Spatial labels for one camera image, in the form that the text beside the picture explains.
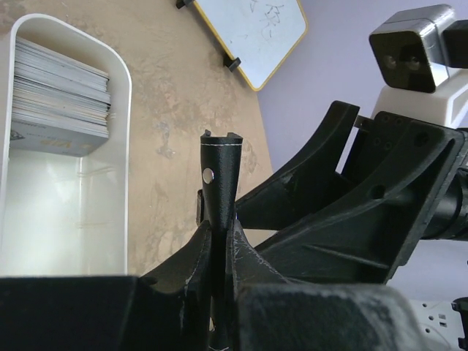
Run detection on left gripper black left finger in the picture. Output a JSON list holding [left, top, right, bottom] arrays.
[[1, 222, 211, 350]]

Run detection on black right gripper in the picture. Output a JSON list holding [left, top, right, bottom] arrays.
[[236, 101, 467, 284]]

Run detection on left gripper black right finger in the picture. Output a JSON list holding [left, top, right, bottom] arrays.
[[226, 220, 428, 350]]

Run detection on black leather card holder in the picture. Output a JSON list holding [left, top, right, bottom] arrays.
[[200, 130, 243, 350]]

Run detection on white plastic card tray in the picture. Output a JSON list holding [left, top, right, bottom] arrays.
[[1, 13, 132, 276]]

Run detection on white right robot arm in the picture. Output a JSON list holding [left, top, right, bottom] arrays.
[[236, 102, 467, 310]]

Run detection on stack of cards in tray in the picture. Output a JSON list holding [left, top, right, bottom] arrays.
[[10, 37, 111, 157]]

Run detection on small whiteboard yellow frame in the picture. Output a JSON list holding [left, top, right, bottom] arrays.
[[175, 0, 308, 91]]

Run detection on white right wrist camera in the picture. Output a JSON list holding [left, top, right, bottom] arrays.
[[369, 4, 467, 129]]

